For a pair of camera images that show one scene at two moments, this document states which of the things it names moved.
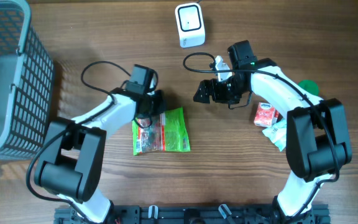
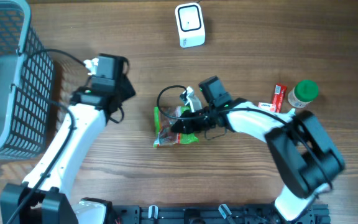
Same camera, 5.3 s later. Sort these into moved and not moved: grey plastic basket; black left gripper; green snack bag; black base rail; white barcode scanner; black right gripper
Moved: black left gripper; black right gripper; green snack bag
Not moved: black base rail; grey plastic basket; white barcode scanner
